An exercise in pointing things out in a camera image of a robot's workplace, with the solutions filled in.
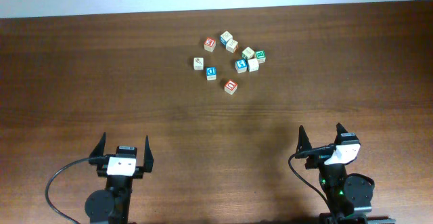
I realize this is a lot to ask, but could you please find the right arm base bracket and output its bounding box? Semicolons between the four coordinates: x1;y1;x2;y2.
319;213;396;224

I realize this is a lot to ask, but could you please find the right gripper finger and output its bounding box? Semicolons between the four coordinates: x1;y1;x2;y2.
334;123;348;145
295;125;312;158

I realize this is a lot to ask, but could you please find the wooden block green picture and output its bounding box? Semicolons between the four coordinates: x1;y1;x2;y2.
242;47;255;60

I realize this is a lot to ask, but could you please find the wooden block brown picture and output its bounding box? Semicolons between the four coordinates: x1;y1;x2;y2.
193;58;204;70

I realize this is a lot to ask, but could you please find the green letter B block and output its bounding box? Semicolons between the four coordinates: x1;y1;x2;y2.
254;50;267;64

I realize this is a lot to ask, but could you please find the wooden block blue side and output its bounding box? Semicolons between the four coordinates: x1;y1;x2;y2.
220;30;233;46

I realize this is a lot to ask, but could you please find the red letter U block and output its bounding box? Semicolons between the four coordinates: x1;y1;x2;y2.
224;80;238;95

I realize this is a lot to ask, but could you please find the plain wooden block brown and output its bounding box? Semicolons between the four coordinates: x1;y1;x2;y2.
225;39;238;53

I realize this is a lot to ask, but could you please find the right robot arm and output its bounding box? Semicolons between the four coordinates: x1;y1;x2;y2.
291;123;375;223

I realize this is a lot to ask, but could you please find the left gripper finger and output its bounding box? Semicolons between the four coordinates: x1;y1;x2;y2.
143;136;154;173
89;132;106;165

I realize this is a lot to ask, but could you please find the red number three block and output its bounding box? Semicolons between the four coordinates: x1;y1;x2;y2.
204;37;216;52

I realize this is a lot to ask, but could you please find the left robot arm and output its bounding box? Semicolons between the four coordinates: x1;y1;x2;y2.
85;133;154;224

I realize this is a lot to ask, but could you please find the white wooden block red side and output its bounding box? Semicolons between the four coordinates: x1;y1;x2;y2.
248;58;259;72

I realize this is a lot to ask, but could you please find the blue letter D block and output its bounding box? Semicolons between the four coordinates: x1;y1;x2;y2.
206;67;217;81

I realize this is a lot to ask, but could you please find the blue number five block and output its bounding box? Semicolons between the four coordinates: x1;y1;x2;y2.
235;59;248;73

